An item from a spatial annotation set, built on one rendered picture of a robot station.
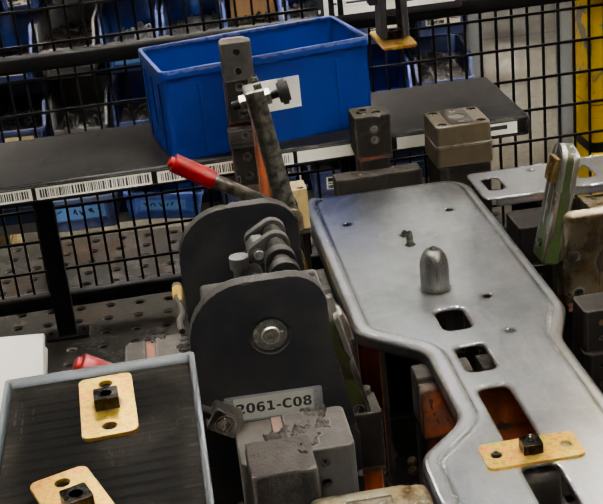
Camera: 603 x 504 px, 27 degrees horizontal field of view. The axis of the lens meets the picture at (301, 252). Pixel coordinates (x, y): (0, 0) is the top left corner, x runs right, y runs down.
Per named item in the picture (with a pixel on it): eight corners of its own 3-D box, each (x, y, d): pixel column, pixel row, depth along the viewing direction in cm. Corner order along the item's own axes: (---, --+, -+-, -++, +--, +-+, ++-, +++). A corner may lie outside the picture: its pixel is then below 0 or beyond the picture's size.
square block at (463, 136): (502, 355, 183) (492, 120, 169) (448, 364, 182) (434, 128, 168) (487, 331, 190) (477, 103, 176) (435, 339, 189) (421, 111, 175)
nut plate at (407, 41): (418, 46, 135) (417, 35, 134) (383, 51, 135) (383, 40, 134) (401, 29, 143) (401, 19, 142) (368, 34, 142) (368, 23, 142)
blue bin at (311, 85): (377, 123, 182) (370, 35, 177) (172, 164, 174) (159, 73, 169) (339, 96, 196) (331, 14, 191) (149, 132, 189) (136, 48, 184)
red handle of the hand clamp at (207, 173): (300, 213, 142) (174, 158, 138) (291, 230, 143) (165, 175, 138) (295, 201, 146) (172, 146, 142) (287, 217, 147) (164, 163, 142)
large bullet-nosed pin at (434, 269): (453, 304, 136) (450, 249, 133) (425, 309, 136) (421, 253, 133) (446, 292, 139) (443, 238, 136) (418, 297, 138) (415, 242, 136)
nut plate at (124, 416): (139, 433, 83) (137, 417, 83) (82, 443, 83) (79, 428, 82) (131, 374, 91) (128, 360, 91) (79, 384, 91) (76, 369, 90)
